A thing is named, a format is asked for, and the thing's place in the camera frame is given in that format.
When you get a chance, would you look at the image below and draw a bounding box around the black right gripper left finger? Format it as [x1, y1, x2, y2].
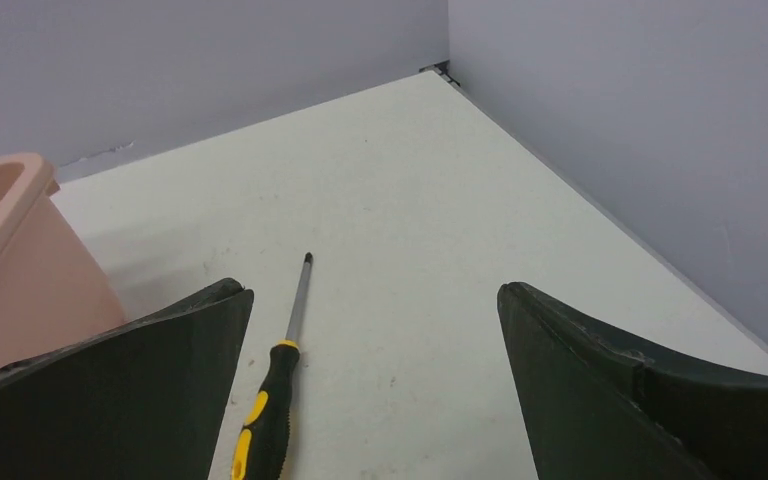
[0, 278, 254, 479]

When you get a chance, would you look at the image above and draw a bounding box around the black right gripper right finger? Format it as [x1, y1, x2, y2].
[497, 282, 768, 479]

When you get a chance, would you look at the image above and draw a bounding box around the pink plastic bin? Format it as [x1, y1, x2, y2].
[0, 153, 126, 368]

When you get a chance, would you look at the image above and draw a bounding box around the black yellow handled screwdriver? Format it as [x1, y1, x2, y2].
[230, 252, 313, 480]

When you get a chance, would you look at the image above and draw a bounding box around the metal corner bracket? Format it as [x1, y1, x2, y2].
[419, 60, 461, 89]

